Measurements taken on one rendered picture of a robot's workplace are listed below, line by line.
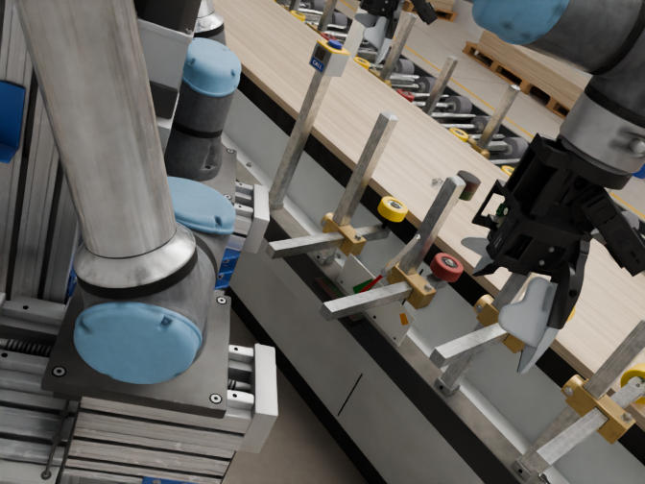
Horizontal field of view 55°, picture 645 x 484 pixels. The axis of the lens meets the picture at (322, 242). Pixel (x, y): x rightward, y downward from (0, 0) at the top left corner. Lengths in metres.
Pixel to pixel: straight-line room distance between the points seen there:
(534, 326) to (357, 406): 1.54
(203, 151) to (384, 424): 1.16
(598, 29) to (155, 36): 0.57
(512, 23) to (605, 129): 0.12
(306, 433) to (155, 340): 1.69
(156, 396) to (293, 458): 1.40
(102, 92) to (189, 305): 0.22
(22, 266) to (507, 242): 0.71
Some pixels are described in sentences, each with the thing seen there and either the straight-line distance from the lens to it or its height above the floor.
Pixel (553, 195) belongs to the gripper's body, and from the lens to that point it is 0.58.
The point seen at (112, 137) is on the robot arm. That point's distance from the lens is 0.53.
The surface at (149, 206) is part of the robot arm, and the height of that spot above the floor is 1.34.
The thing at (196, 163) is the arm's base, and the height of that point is 1.08.
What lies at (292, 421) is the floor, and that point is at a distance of 2.27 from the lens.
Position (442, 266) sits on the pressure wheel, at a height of 0.91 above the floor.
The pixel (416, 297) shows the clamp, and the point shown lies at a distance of 1.53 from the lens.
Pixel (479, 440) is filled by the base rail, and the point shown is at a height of 0.70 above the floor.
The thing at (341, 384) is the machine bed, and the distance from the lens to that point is 2.13.
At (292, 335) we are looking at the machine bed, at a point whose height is 0.20.
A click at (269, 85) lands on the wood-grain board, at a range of 2.22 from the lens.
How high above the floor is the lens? 1.65
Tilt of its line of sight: 31 degrees down
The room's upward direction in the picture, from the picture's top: 25 degrees clockwise
